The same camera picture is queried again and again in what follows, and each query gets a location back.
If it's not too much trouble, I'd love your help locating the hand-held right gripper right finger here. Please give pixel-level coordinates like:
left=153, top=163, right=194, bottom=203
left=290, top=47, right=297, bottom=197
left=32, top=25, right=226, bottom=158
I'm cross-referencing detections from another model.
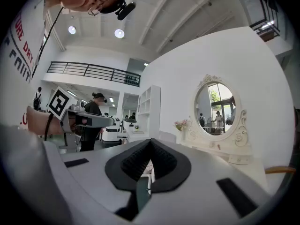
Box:
left=135, top=138, right=272, bottom=225

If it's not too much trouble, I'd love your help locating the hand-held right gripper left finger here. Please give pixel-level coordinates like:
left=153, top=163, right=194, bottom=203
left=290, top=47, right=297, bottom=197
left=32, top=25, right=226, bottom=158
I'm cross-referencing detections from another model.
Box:
left=43, top=138, right=152, bottom=225

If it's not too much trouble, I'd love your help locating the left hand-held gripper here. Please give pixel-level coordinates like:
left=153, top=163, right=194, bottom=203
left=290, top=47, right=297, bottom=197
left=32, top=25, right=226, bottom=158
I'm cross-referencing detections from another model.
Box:
left=47, top=86, right=115, bottom=150

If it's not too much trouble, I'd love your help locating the person's left forearm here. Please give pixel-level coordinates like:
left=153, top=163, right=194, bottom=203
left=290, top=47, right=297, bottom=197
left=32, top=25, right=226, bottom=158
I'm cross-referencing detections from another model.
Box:
left=26, top=105, right=65, bottom=136

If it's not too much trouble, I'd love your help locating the white dressing table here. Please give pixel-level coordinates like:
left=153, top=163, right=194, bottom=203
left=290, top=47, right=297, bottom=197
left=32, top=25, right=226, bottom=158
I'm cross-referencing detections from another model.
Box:
left=179, top=135, right=269, bottom=194

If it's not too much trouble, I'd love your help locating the white wheeled robot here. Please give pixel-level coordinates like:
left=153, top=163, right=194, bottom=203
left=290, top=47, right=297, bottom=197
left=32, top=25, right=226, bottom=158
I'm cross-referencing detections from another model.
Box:
left=101, top=115, right=123, bottom=143

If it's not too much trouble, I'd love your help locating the pink flower bouquet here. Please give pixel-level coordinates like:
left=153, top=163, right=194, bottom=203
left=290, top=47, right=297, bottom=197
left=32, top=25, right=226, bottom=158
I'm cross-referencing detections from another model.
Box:
left=173, top=119, right=189, bottom=132

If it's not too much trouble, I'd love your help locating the long black balcony railing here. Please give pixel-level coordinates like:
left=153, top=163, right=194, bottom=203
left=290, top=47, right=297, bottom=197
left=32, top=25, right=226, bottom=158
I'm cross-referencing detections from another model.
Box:
left=46, top=61, right=142, bottom=88

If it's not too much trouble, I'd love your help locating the white shelf unit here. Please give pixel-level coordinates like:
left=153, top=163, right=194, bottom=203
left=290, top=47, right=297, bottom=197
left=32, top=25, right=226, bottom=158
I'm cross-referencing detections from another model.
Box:
left=136, top=85, right=162, bottom=136

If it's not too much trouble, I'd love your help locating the oval white framed mirror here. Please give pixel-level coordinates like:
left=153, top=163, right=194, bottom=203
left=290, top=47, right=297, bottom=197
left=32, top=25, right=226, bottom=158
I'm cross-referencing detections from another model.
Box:
left=187, top=74, right=249, bottom=148

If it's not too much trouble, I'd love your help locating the wooden chair armrest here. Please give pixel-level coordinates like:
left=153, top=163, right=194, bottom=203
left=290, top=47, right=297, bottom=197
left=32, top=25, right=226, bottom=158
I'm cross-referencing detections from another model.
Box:
left=264, top=166, right=297, bottom=175

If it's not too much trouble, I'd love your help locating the white printed t-shirt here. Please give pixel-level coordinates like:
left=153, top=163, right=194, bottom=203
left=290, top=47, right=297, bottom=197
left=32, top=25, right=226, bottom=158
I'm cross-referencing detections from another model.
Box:
left=0, top=0, right=47, bottom=132

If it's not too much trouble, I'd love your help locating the black metal stair railing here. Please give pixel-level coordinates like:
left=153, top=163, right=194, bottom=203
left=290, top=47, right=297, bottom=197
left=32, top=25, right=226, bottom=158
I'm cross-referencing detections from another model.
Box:
left=249, top=0, right=281, bottom=42

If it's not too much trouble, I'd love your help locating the black wrist strap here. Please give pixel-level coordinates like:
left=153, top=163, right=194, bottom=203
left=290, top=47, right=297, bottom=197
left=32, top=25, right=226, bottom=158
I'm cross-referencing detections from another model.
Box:
left=44, top=113, right=54, bottom=142

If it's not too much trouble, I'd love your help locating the thin black camera cable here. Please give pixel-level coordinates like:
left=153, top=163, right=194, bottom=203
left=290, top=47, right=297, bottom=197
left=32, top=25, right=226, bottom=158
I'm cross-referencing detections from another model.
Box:
left=31, top=7, right=64, bottom=79

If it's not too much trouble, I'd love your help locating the black head camera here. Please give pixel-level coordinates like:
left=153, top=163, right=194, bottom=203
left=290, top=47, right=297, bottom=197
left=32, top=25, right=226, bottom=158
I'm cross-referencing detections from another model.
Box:
left=114, top=1, right=137, bottom=21

